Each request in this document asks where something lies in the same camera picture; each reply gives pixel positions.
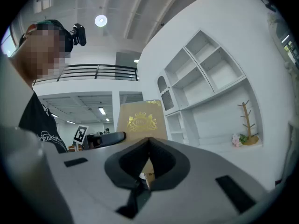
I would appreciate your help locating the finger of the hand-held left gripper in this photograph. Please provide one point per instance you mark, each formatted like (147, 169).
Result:
(114, 137)

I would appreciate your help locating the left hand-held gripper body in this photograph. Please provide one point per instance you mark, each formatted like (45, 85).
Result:
(80, 134)

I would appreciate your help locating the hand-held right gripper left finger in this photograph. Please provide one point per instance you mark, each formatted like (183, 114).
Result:
(114, 167)

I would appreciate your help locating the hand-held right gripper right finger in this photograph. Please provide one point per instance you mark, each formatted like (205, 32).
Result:
(180, 169)

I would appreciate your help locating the tan book with gold crest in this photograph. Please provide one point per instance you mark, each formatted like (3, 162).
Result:
(140, 115)

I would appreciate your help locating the person's black printed t-shirt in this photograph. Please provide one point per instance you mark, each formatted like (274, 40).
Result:
(35, 120)

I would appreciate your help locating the arched ribbed glass cabinet door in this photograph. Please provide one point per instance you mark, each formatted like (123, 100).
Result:
(166, 99)

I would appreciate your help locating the pink flower bunch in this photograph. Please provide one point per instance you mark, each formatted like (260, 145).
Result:
(237, 140)

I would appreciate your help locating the black balcony railing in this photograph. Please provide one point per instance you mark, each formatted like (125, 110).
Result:
(98, 72)

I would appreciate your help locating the white bookshelf cabinet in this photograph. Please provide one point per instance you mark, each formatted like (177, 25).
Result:
(222, 115)

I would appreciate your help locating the wooden mug tree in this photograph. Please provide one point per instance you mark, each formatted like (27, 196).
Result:
(247, 125)

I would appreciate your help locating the person's head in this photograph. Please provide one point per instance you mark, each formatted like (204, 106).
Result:
(37, 55)

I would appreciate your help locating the round ceiling lamp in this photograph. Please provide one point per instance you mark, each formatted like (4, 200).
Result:
(101, 20)

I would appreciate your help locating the black head camera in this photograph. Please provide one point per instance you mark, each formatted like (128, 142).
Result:
(79, 35)

